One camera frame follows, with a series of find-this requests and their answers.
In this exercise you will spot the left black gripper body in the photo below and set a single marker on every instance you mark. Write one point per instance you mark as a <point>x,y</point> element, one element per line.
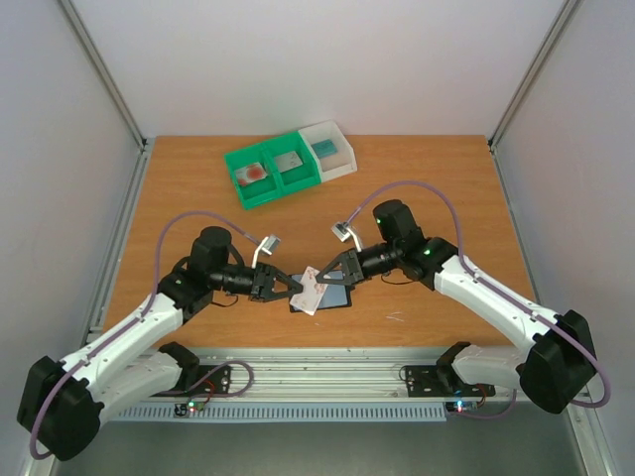
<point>252,288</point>

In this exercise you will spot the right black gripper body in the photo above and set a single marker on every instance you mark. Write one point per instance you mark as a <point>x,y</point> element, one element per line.
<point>351,266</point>

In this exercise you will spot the cherry blossom card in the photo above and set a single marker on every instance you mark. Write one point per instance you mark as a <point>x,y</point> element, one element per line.
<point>309,299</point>
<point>288,161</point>

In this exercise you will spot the black leather card holder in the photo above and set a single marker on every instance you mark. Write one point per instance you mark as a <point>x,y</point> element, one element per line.
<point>334,297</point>

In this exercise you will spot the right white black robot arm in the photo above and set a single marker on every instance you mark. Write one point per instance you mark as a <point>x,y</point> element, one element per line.
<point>550,360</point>

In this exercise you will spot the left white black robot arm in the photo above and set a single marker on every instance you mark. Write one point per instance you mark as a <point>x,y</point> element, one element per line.
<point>66,402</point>

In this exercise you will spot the teal card in bin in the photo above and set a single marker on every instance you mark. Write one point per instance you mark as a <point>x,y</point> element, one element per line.
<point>324,148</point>

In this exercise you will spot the green bin left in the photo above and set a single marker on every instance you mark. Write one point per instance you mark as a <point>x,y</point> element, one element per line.
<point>258,193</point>

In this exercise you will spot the green bin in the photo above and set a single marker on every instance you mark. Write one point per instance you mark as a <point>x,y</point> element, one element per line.
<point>297,178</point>
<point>258,193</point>

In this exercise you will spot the green bin middle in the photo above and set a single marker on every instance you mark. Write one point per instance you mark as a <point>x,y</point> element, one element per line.
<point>297,178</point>

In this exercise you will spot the white bin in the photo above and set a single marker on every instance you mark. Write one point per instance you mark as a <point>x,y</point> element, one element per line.
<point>341,164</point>

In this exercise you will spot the left small circuit board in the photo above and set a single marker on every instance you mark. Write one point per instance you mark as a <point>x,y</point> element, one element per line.
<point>191,407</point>

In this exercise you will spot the small circuit board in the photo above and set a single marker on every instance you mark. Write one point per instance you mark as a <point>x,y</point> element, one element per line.
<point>462,407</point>
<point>191,407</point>

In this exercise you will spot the right small circuit board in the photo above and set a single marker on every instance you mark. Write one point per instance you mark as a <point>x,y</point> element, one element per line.
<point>462,407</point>

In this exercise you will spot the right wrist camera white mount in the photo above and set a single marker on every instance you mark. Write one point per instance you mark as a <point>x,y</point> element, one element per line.
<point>345,232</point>

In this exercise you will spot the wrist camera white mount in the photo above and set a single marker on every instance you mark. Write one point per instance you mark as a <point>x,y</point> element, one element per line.
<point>267,246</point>
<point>345,232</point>

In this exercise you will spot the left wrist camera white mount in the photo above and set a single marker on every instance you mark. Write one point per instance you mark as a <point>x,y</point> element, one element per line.
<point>267,246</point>

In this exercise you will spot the aluminium frame rail front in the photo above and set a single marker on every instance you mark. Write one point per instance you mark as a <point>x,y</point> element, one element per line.
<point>308,375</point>

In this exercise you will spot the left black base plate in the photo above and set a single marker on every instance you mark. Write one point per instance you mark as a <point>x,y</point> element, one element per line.
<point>202,381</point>

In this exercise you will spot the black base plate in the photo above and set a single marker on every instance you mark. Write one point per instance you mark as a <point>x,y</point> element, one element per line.
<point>424,381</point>
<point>202,381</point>

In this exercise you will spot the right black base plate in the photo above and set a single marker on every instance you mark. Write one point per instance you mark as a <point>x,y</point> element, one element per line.
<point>424,381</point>

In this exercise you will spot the grey slotted cable duct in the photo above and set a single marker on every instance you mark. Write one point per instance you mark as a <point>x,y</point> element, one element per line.
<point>236,413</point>

